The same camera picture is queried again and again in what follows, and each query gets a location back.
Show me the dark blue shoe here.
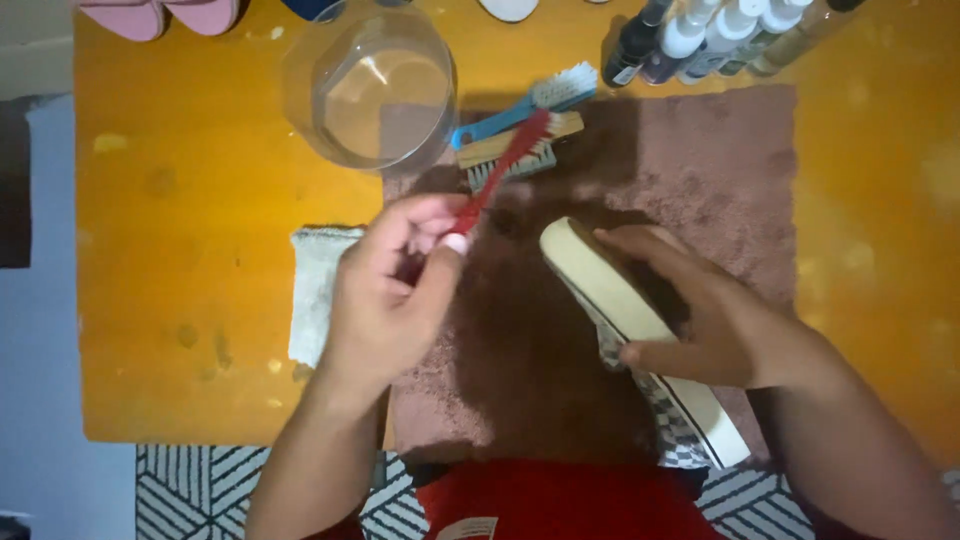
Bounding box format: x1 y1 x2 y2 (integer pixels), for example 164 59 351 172
280 0 346 22

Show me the white shoe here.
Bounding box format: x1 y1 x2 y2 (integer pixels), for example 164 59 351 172
477 0 541 24

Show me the clear glass bowl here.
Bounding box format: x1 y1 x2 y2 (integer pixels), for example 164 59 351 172
280 0 459 172

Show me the row of spray bottles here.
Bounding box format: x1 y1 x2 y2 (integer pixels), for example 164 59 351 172
601 0 868 90

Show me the checkered slip-on shoe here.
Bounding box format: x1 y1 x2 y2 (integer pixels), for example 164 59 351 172
539 216 752 471

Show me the red handled brush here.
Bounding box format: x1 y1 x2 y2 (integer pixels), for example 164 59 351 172
448 109 553 237

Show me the blue handled brush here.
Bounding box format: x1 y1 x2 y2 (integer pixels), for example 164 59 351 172
450 61 600 151

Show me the black white patterned rug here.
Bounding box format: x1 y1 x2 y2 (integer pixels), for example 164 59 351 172
135 444 960 540

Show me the white folded cloth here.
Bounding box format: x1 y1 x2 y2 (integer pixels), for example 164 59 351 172
288 225 367 370

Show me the person's red shirt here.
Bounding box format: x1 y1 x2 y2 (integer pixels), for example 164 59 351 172
300 459 729 540

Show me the wooden scrub brush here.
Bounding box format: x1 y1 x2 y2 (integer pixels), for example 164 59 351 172
455 111 585 193

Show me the person's right hand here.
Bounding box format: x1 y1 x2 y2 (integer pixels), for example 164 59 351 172
594 225 781 391

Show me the pink shoe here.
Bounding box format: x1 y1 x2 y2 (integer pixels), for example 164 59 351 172
73 0 169 43
165 0 243 37

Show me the person's left hand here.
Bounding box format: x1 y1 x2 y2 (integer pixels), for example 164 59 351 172
322 193 471 394

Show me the pink towel mat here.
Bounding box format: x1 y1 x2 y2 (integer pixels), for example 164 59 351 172
381 84 799 463

